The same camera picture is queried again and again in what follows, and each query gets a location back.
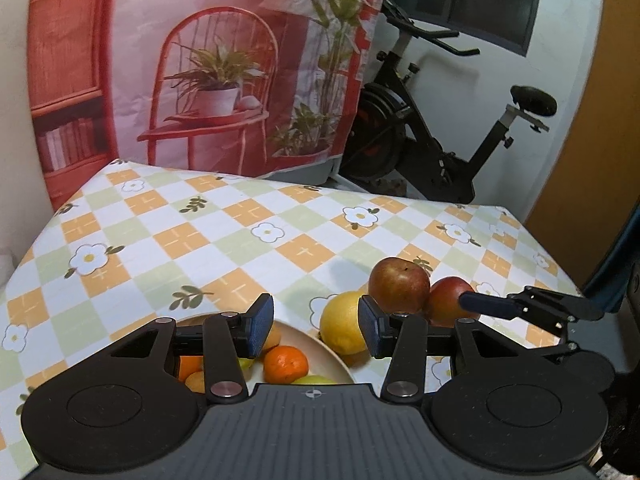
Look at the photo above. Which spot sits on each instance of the bright red apple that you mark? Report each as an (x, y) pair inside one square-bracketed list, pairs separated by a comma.
[(445, 300)]

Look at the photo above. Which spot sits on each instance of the smooth yellow lemon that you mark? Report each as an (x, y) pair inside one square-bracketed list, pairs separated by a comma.
[(340, 322)]

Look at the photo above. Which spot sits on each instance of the checkered flower tablecloth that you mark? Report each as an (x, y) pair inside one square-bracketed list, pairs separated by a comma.
[(200, 240)]

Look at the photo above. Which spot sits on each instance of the wooden door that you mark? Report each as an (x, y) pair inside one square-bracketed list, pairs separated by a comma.
[(590, 135)]

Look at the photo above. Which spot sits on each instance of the black exercise bike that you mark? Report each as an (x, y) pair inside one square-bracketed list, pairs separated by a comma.
[(395, 125)]

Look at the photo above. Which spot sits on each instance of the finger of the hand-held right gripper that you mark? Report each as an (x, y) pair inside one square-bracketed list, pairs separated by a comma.
[(487, 305), (570, 302)]

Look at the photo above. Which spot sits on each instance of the beige ceramic bowl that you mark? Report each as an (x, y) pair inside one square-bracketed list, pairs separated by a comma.
[(322, 355)]

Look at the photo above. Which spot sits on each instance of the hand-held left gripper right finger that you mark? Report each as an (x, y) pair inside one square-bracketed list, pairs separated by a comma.
[(374, 327)]

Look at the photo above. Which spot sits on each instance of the dark red apple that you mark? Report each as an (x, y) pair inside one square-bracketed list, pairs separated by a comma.
[(400, 285)]

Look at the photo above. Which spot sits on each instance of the orange tangerine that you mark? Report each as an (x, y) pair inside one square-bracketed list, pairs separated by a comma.
[(285, 364), (195, 382)]

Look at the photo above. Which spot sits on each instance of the pink printed backdrop cloth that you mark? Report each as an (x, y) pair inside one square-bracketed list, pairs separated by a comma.
[(150, 35)]

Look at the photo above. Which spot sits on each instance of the dark window with grey frame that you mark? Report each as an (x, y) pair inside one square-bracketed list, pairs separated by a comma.
[(485, 0)]

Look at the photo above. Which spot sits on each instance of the blue curtain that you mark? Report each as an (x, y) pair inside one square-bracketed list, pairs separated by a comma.
[(612, 260)]

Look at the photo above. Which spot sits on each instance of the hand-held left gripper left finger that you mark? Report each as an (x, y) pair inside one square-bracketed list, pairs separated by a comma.
[(257, 325)]

